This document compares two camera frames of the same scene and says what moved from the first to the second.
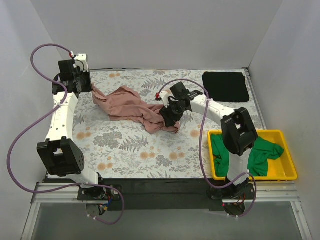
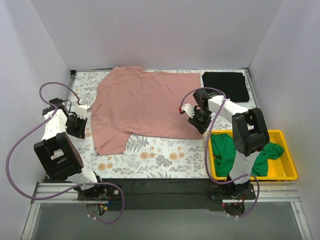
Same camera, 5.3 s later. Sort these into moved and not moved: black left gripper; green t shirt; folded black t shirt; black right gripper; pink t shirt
Moved: black right gripper; pink t shirt; black left gripper
Not moved: green t shirt; folded black t shirt
